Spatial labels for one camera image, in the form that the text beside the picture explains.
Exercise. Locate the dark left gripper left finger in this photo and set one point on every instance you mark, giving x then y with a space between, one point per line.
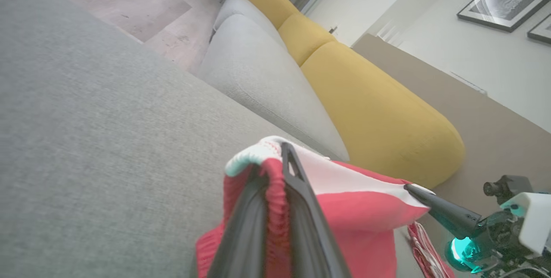
245 239

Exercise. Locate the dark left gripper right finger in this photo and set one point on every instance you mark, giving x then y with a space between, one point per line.
310 235

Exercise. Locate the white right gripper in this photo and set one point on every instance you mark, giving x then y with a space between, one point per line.
533 226

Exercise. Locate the red knit garment white trim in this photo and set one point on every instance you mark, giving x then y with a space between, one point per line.
357 213

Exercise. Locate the long yellow back cushion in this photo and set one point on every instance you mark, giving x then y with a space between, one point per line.
379 118

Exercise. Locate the grey sofa backrest cushion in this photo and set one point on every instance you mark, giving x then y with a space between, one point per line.
258 84

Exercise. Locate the large grey sofa ottoman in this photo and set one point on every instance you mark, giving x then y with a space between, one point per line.
86 140

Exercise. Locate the grey sofa seat cushion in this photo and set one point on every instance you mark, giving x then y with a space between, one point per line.
241 7

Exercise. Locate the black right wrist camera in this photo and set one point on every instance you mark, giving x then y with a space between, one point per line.
508 187

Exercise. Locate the small black picture frame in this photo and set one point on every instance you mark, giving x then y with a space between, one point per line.
543 30

